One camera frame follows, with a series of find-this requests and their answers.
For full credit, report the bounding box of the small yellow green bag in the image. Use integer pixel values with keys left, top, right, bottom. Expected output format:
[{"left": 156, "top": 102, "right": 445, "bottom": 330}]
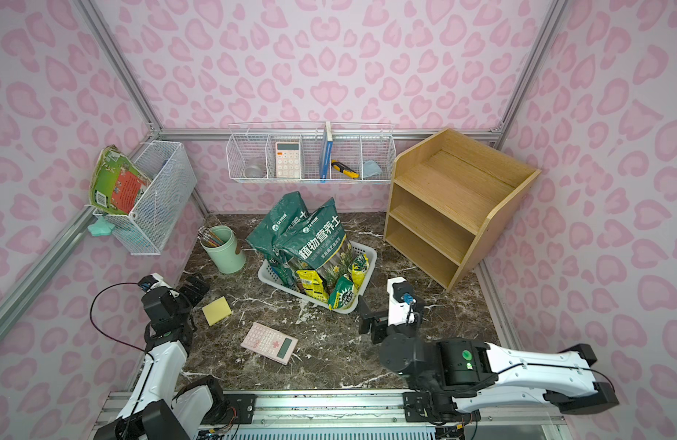
[
  {"left": 351, "top": 253, "right": 370, "bottom": 290},
  {"left": 329, "top": 274, "right": 356, "bottom": 311},
  {"left": 296, "top": 269, "right": 329, "bottom": 304}
]

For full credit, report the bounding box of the dark green soil bag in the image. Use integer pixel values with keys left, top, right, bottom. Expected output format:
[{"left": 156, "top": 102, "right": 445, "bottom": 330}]
[
  {"left": 247, "top": 191, "right": 308, "bottom": 286},
  {"left": 274, "top": 198, "right": 355, "bottom": 294}
]

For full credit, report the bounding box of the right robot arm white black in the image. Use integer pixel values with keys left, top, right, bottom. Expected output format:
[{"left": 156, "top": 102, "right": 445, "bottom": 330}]
[{"left": 358, "top": 301, "right": 619, "bottom": 425}]

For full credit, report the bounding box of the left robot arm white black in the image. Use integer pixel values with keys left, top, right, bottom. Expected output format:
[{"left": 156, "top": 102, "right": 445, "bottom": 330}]
[{"left": 95, "top": 273, "right": 236, "bottom": 439}]

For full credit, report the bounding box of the green red snack bag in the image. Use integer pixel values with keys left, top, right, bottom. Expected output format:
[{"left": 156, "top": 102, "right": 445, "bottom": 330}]
[{"left": 89, "top": 145, "right": 151, "bottom": 216}]

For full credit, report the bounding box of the wooden shelf unit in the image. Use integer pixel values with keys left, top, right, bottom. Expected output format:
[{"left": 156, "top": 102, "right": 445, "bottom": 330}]
[{"left": 384, "top": 128, "right": 540, "bottom": 291}]

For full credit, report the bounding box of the yellow sticky note pad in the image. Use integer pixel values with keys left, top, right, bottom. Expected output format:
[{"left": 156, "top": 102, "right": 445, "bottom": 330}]
[{"left": 202, "top": 297, "right": 233, "bottom": 326}]

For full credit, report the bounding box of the white plastic basket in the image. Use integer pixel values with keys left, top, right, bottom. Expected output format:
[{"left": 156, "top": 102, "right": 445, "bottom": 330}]
[{"left": 258, "top": 241, "right": 377, "bottom": 315}]

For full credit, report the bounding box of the mint green pencil cup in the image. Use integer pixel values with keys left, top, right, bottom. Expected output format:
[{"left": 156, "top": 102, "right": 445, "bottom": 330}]
[{"left": 201, "top": 225, "right": 246, "bottom": 274}]

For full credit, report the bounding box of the bundle of coloured pencils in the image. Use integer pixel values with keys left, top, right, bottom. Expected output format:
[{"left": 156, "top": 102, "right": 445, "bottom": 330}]
[{"left": 197, "top": 227, "right": 225, "bottom": 248}]

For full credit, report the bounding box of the pink calculator on floor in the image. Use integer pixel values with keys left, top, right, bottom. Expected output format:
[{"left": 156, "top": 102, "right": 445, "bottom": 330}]
[{"left": 241, "top": 322, "right": 297, "bottom": 365}]

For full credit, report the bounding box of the mint green star hook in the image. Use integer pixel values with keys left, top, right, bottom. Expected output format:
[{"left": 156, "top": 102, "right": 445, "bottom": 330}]
[{"left": 87, "top": 216, "right": 115, "bottom": 238}]

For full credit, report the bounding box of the white mesh side basket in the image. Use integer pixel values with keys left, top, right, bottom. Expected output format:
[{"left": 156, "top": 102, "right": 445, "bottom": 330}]
[{"left": 91, "top": 140, "right": 197, "bottom": 256}]

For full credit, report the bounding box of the light blue cup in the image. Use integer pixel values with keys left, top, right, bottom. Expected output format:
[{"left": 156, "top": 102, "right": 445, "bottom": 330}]
[{"left": 362, "top": 159, "right": 383, "bottom": 180}]

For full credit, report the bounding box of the clear glass bowl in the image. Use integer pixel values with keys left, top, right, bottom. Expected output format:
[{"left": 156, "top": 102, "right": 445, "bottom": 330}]
[{"left": 243, "top": 159, "right": 267, "bottom": 179}]

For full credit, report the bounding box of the yellow utility knife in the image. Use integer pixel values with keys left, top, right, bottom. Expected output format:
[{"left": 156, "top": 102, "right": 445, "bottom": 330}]
[{"left": 331, "top": 161, "right": 360, "bottom": 180}]

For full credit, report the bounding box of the blue book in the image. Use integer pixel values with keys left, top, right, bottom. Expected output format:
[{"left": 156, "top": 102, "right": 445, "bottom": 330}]
[{"left": 319, "top": 121, "right": 333, "bottom": 183}]

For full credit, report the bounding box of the pink calculator in basket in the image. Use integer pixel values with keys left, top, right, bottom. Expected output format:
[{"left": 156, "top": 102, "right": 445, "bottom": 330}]
[{"left": 275, "top": 141, "right": 302, "bottom": 180}]

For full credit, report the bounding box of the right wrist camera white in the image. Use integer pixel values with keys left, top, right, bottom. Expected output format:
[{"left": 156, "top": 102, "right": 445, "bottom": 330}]
[{"left": 387, "top": 277, "right": 417, "bottom": 326}]

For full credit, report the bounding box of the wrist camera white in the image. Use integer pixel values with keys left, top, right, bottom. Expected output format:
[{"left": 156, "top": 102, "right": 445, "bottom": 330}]
[
  {"left": 138, "top": 273, "right": 172, "bottom": 293},
  {"left": 387, "top": 277, "right": 417, "bottom": 326}
]

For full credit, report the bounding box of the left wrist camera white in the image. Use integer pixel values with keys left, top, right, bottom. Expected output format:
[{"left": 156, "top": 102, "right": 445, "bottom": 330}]
[{"left": 138, "top": 273, "right": 172, "bottom": 293}]

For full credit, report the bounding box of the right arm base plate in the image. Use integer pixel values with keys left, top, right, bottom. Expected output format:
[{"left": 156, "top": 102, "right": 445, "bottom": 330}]
[{"left": 402, "top": 392, "right": 481, "bottom": 425}]

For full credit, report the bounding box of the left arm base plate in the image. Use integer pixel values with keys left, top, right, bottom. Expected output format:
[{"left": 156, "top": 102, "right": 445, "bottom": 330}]
[{"left": 202, "top": 393, "right": 257, "bottom": 427}]

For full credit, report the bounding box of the white wire wall basket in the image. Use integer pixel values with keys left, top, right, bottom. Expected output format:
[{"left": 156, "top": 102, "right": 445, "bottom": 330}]
[{"left": 226, "top": 121, "right": 396, "bottom": 184}]

